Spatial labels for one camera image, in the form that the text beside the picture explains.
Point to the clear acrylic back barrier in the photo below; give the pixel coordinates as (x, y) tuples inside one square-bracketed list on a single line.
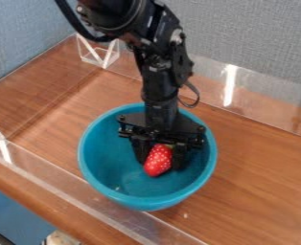
[(259, 97)]

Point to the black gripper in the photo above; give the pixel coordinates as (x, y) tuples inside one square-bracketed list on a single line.
[(159, 124)]

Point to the clear acrylic corner bracket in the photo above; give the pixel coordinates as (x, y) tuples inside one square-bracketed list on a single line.
[(96, 55)]

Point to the blue plastic bowl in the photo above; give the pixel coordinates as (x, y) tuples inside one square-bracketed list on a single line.
[(147, 186)]

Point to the clear acrylic barrier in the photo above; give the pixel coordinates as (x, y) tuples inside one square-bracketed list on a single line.
[(259, 97), (51, 189)]

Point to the red toy strawberry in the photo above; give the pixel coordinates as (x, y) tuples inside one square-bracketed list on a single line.
[(158, 162)]

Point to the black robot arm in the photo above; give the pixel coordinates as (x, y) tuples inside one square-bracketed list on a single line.
[(148, 27)]

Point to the clear acrylic front barrier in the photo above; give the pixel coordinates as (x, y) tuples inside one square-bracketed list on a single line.
[(51, 189)]

